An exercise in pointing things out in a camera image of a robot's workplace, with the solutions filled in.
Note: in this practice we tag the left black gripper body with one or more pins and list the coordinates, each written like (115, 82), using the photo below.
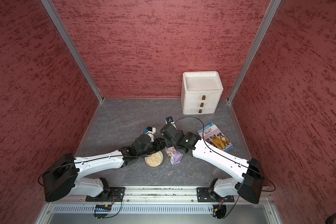
(153, 147)

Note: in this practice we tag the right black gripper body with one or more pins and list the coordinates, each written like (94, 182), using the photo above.
(170, 143)

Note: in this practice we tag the white green patterned bowl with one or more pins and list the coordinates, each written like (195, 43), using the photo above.
(154, 160)

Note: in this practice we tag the purple oats bag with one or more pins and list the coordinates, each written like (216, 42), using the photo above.
(174, 155)

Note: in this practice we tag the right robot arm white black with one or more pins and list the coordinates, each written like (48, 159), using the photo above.
(247, 177)

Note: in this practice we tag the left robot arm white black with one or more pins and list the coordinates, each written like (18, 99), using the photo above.
(69, 175)

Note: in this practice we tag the oats in bowl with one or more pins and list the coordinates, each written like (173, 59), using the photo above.
(154, 160)

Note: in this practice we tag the dog picture booklet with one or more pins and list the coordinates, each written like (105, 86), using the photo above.
(214, 136)

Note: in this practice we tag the white three-drawer storage box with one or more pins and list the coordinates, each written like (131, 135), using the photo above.
(201, 92)

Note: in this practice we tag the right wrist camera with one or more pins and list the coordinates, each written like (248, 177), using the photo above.
(169, 120)

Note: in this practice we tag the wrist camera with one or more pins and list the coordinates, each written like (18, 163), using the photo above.
(169, 120)
(150, 130)

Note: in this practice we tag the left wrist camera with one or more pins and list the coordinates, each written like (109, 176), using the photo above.
(150, 130)

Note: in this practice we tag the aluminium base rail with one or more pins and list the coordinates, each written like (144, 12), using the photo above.
(161, 205)

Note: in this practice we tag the right aluminium corner post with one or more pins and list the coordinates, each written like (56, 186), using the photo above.
(271, 10)

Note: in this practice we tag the aluminium corner post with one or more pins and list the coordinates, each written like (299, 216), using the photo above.
(53, 14)
(271, 10)

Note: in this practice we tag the left aluminium corner post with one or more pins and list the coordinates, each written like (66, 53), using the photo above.
(53, 14)

